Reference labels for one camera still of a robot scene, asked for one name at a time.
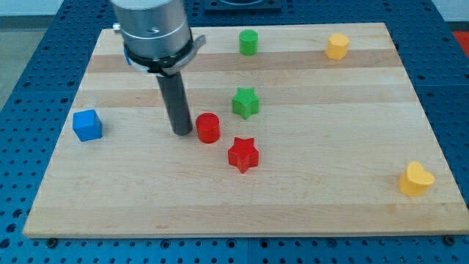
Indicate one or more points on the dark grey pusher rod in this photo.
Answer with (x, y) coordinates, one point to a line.
(174, 97)

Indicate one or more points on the blue cube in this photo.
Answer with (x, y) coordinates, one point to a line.
(87, 125)

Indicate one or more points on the yellow heart block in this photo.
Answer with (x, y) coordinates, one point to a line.
(415, 181)

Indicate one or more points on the green star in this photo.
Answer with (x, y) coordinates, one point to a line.
(245, 103)

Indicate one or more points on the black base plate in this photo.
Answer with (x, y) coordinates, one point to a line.
(242, 5)

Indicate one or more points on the yellow hexagon block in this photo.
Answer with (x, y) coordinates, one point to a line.
(337, 46)

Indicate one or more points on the red cylinder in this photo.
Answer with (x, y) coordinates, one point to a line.
(208, 127)

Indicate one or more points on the red star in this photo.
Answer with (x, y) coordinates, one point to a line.
(243, 154)

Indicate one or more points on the wooden board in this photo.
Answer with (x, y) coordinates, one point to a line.
(334, 137)

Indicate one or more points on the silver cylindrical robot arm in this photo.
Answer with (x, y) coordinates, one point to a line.
(156, 34)

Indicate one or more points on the green cylinder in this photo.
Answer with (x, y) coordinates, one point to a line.
(248, 42)

